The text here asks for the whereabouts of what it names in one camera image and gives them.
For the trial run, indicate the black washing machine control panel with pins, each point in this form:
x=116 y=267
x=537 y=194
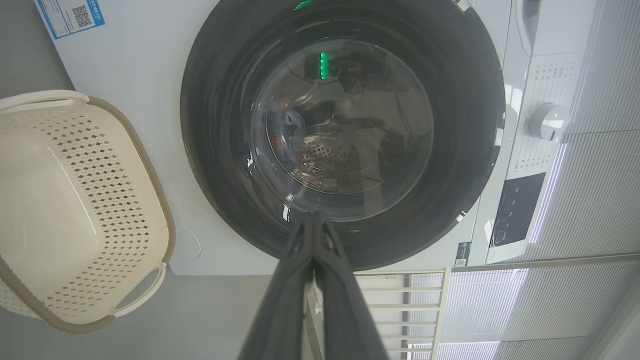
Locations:
x=517 y=210

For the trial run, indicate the white detergent drawer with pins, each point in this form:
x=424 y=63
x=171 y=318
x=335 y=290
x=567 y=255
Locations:
x=527 y=25

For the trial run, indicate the white front-load washing machine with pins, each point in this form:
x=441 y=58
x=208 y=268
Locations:
x=140 y=75

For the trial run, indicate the perforated steel washer drum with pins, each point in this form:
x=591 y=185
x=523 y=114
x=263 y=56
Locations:
x=340 y=170

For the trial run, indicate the washing machine glass door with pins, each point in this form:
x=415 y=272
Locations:
x=220 y=125

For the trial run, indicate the white metal railing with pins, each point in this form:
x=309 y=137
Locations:
x=400 y=290

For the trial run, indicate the blue cartoon print garment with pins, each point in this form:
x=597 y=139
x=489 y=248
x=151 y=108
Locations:
x=287 y=130

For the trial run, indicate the small dark qr sticker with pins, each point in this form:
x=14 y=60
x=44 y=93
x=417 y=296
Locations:
x=462 y=255

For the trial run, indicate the round white control knob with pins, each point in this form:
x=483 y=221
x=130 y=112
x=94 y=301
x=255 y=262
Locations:
x=549 y=121

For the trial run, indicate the round white filter cover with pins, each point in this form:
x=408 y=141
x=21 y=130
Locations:
x=190 y=250

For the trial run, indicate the white pleated curtain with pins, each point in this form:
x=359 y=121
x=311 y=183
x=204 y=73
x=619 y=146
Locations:
x=600 y=200

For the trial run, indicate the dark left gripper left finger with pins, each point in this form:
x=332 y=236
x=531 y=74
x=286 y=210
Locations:
x=280 y=310

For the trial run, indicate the cream perforated laundry basket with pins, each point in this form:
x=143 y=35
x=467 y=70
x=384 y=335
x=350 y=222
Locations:
x=60 y=210

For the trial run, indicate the blue energy label sticker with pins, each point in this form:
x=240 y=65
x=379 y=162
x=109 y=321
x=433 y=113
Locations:
x=67 y=17

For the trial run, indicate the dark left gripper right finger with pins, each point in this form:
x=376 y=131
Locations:
x=350 y=320

